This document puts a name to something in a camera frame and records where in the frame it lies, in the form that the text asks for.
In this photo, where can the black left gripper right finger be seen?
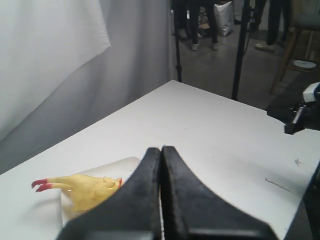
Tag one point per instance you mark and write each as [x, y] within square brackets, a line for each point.
[191, 211]

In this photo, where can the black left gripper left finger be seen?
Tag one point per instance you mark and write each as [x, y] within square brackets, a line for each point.
[131, 213]

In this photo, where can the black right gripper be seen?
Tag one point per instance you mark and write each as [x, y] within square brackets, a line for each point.
[304, 115]

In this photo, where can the yellow rubber chicken toy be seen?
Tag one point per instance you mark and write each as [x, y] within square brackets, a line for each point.
[84, 191]

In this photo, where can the white round disc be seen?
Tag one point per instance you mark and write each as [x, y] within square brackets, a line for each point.
[304, 65]

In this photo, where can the wooden chair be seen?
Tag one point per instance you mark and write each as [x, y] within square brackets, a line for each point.
[303, 23]

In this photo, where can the person leg beige shoe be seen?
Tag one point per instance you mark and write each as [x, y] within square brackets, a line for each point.
[276, 8]

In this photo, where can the black tripod pole right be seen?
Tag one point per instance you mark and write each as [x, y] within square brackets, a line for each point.
[246, 12]

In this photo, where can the black tripod pole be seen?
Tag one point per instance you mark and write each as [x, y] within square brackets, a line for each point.
[246, 12]
[176, 36]

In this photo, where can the silver foil bag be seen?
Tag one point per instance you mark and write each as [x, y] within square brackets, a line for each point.
[224, 15]

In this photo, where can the black tripod pole left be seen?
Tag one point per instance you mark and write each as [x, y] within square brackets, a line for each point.
[176, 36]

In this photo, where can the person legs dark trousers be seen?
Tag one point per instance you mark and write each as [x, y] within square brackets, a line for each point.
[192, 15]

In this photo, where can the grey backdrop cloth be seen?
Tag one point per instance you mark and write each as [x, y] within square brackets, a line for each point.
[139, 60]

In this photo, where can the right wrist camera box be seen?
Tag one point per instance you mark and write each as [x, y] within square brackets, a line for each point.
[311, 93]

